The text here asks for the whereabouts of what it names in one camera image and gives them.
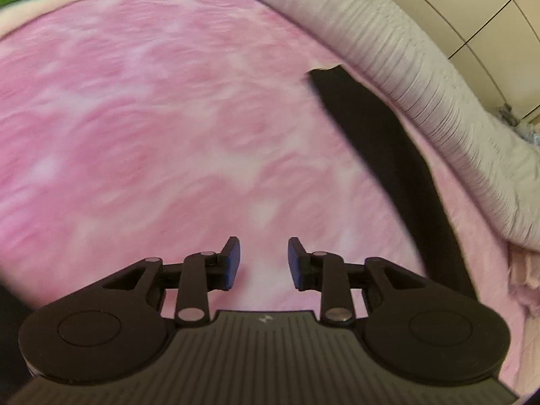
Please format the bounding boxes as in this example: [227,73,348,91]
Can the grey ribbed quilt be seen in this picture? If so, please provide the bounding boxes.
[209,0,540,250]

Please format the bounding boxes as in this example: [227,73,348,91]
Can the cream cloth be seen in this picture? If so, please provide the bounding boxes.
[0,0,107,39]

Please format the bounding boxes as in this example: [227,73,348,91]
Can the pink floral blanket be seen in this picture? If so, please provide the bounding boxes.
[0,0,540,393]

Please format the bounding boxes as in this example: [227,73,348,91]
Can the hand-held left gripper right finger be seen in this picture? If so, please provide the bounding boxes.
[288,237,427,327]

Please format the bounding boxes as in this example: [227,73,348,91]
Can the black pants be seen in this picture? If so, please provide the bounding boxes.
[304,64,477,304]

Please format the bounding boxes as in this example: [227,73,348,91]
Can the cream panelled wardrobe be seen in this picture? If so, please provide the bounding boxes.
[350,0,540,127]

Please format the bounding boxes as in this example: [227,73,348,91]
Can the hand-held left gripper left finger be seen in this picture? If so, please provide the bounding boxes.
[101,236,241,327]

